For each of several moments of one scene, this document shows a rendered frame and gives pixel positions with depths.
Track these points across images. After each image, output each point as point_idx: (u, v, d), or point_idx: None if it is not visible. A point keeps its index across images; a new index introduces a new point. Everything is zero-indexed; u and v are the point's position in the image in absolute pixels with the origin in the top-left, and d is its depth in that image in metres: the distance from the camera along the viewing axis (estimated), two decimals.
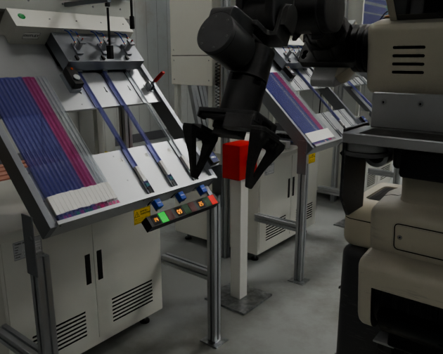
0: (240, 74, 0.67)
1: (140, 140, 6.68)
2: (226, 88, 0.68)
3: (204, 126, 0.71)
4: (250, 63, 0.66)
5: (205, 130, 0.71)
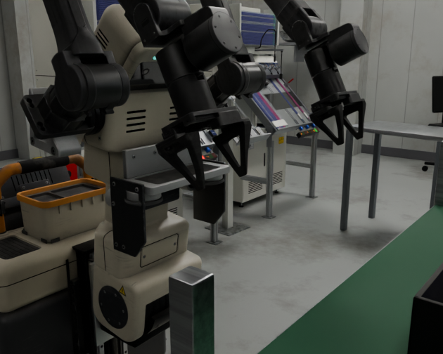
0: (195, 74, 0.67)
1: (80, 145, 6.98)
2: (196, 89, 0.65)
3: (183, 134, 0.63)
4: None
5: None
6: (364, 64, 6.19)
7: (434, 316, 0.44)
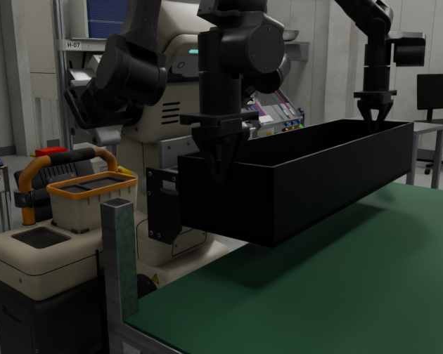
0: (228, 70, 0.63)
1: (76, 142, 7.14)
2: (228, 88, 0.62)
3: None
4: None
5: None
6: (353, 63, 6.35)
7: (187, 165, 0.71)
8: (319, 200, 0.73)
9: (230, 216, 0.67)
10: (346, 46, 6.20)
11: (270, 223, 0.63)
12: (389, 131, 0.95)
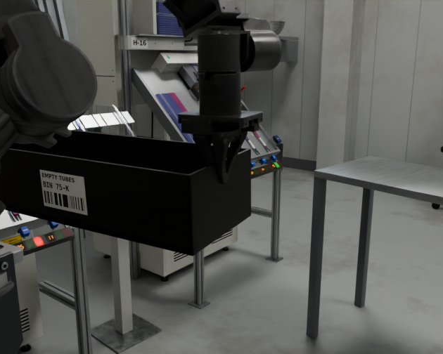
0: None
1: None
2: None
3: (226, 128, 0.66)
4: None
5: None
6: (356, 65, 4.78)
7: (199, 181, 0.62)
8: None
9: (229, 210, 0.70)
10: (346, 42, 4.62)
11: (249, 195, 0.76)
12: None
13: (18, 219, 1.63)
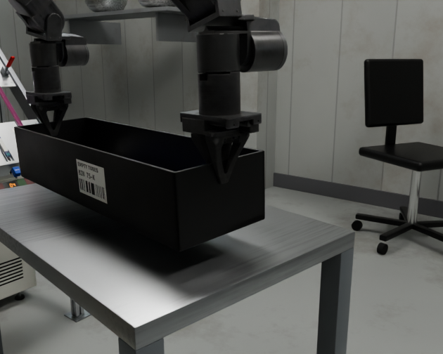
0: None
1: None
2: (239, 88, 0.65)
3: (226, 128, 0.66)
4: None
5: None
6: None
7: (188, 179, 0.63)
8: None
9: (232, 211, 0.70)
10: (254, 14, 3.62)
11: (263, 198, 0.74)
12: (114, 125, 1.03)
13: None
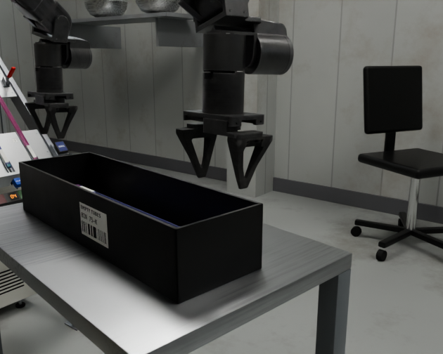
0: (235, 71, 0.65)
1: None
2: (243, 88, 0.65)
3: (249, 130, 0.63)
4: None
5: None
6: None
7: (188, 234, 0.65)
8: None
9: (230, 263, 0.72)
10: None
11: (260, 248, 0.76)
12: (116, 163, 1.06)
13: None
